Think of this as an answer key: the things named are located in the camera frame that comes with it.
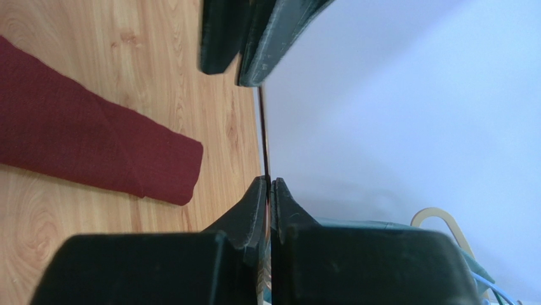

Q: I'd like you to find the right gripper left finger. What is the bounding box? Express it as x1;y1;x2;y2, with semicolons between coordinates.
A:
31;176;268;304

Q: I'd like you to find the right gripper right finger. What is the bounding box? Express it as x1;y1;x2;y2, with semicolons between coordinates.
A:
270;178;479;304

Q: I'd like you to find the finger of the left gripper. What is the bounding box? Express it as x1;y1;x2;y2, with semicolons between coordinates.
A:
199;0;253;75
237;0;332;87

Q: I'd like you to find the dark red cloth napkin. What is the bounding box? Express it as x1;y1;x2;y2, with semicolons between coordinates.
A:
1;38;203;205

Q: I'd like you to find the beige wooden hanger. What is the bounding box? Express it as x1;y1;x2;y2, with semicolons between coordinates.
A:
410;207;493;301

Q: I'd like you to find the teal sweatshirt on hanger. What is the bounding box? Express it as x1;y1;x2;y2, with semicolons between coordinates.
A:
316;217;495;296

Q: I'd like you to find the light blue clothes hanger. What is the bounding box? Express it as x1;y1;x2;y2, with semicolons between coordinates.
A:
470;271;521;305

